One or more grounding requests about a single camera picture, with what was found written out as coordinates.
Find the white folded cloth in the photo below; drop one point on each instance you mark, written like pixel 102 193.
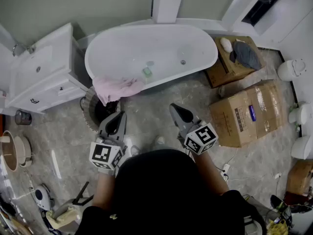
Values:
pixel 226 44

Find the grey chair with black legs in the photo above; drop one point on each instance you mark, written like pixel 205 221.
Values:
pixel 80 199

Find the person's right forearm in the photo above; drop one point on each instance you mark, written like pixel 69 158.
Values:
pixel 210 172

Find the white round floor appliance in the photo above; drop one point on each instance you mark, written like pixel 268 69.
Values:
pixel 42 196

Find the white power strip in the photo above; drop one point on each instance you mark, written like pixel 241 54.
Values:
pixel 225 168

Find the person's left shoe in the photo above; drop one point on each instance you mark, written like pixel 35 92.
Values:
pixel 135 150

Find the chrome faucet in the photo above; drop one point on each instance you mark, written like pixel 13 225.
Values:
pixel 23 48

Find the person's left forearm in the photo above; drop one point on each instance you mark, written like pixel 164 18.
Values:
pixel 104 192

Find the small brown cardboard box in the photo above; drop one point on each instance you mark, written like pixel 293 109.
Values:
pixel 299 177

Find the small green soap dish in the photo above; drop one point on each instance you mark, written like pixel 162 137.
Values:
pixel 147 72

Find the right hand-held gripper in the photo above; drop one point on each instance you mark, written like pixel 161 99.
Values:
pixel 200 138

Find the black mesh wastebasket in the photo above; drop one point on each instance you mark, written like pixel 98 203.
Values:
pixel 23 117

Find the white vanity cabinet with sink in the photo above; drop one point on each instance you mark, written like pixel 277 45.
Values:
pixel 36 65

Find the open brown cardboard box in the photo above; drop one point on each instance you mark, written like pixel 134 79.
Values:
pixel 220 70

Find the person's right shoe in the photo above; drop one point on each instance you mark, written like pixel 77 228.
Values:
pixel 160 142

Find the beige round basin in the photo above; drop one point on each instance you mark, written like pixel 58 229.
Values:
pixel 11 150

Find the person's black shirt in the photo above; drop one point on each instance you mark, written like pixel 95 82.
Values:
pixel 159 192

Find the pink cloth garment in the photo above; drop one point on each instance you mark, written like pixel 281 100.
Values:
pixel 115 89

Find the taped brown cardboard box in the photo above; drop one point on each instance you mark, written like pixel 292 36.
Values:
pixel 269 101

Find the beige towel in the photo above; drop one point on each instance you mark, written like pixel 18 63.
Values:
pixel 61 218

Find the white bathtub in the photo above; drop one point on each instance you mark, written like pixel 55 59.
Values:
pixel 137 48

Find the pale wristband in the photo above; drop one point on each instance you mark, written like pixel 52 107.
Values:
pixel 106 171

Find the person's shoe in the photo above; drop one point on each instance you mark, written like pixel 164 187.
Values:
pixel 135 150
pixel 160 142

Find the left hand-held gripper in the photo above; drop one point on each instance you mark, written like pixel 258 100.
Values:
pixel 106 153

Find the grey folded cloth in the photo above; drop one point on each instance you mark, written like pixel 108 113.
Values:
pixel 245 55

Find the round laundry basket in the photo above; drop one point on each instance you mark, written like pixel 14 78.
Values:
pixel 89 106

